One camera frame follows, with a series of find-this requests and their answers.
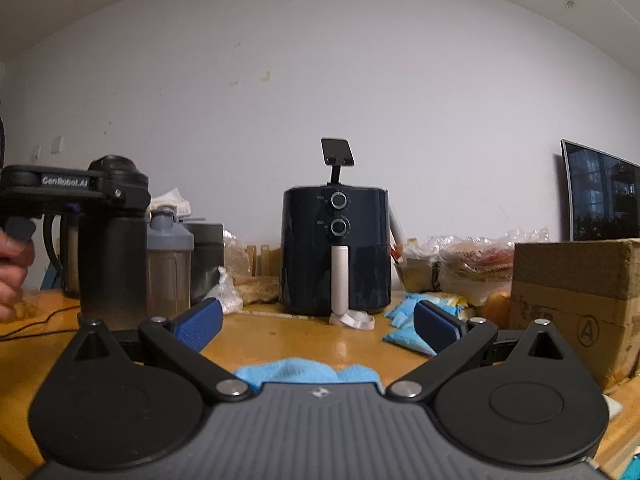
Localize black and copper electric kettle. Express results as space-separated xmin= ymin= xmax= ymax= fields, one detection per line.
xmin=42 ymin=210 xmax=84 ymax=300

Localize black water bottle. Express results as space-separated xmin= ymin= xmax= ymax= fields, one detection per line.
xmin=77 ymin=156 xmax=152 ymax=332

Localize grey shaker bottle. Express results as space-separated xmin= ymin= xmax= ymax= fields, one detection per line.
xmin=146 ymin=205 xmax=195 ymax=319

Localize wall television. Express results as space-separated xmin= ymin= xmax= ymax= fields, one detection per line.
xmin=560 ymin=139 xmax=640 ymax=244

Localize tissue pack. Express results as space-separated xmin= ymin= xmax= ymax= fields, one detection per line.
xmin=150 ymin=188 xmax=193 ymax=219

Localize white plastic strap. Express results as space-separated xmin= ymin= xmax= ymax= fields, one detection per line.
xmin=329 ymin=310 xmax=376 ymax=332

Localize grey rice cooker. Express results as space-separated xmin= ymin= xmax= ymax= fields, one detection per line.
xmin=187 ymin=222 xmax=226 ymax=306

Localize black power cable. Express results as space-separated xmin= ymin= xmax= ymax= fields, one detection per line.
xmin=0 ymin=304 xmax=82 ymax=342

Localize bagged stack of paper plates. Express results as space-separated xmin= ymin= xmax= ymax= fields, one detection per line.
xmin=435 ymin=232 xmax=551 ymax=307

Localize dark blue air fryer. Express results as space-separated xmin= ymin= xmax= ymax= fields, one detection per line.
xmin=279 ymin=186 xmax=393 ymax=317

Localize small bag of white grains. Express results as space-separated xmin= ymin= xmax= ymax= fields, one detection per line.
xmin=205 ymin=266 xmax=245 ymax=315

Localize clear plastic food bag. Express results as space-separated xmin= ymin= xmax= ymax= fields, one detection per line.
xmin=392 ymin=237 xmax=442 ymax=294

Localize blue microfiber cloth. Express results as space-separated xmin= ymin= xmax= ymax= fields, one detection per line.
xmin=234 ymin=357 xmax=385 ymax=394

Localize blue wipe packet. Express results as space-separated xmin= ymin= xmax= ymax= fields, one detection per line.
xmin=385 ymin=294 xmax=426 ymax=330

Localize yellow snack packet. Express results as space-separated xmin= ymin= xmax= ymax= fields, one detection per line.
xmin=437 ymin=292 xmax=471 ymax=311

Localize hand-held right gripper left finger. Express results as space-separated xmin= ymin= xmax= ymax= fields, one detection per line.
xmin=60 ymin=298 xmax=251 ymax=403

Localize clear box of yellow fruits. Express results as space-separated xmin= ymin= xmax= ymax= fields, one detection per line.
xmin=10 ymin=294 xmax=42 ymax=322

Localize brown flat bread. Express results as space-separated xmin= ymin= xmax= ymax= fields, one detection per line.
xmin=235 ymin=275 xmax=281 ymax=306

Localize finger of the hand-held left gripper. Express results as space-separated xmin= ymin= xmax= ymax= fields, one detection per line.
xmin=65 ymin=172 xmax=152 ymax=214

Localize black phone stand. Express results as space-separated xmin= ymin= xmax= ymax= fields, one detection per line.
xmin=320 ymin=138 xmax=356 ymax=189

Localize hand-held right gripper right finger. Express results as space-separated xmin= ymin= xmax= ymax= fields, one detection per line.
xmin=390 ymin=300 xmax=571 ymax=403

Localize person's left hand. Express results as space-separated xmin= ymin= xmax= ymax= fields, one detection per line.
xmin=0 ymin=230 xmax=37 ymax=322

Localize cardboard box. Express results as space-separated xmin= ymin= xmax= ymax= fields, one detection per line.
xmin=509 ymin=238 xmax=640 ymax=394

